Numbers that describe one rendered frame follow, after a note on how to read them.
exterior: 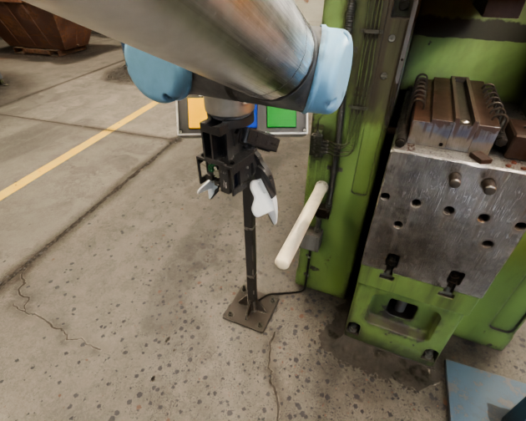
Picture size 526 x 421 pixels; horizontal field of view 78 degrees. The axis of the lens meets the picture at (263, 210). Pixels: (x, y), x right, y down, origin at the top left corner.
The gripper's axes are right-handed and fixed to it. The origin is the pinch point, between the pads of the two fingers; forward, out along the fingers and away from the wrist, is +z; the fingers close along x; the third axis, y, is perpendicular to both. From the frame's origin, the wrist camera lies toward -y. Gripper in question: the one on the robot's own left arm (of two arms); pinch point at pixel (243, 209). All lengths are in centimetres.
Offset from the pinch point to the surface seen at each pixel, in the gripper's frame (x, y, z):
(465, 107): 30, -68, -5
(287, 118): -7.7, -30.9, -6.2
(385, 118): 10, -64, 1
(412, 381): 47, -42, 93
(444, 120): 26, -53, -5
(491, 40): 30, -102, -17
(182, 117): -30.5, -16.7, -6.4
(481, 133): 35, -54, -4
